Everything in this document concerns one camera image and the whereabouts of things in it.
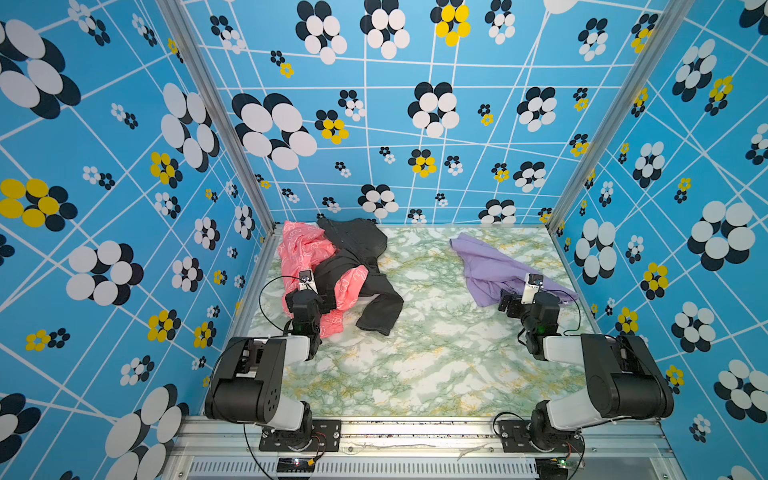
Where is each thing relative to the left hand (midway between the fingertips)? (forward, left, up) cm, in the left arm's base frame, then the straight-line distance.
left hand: (314, 286), depth 93 cm
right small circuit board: (-46, -63, -9) cm, 78 cm away
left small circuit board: (-45, -1, -11) cm, 46 cm away
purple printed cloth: (+10, -58, -7) cm, 60 cm away
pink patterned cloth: (+10, +6, +6) cm, 13 cm away
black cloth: (+21, -12, -3) cm, 25 cm away
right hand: (-1, -65, -2) cm, 65 cm away
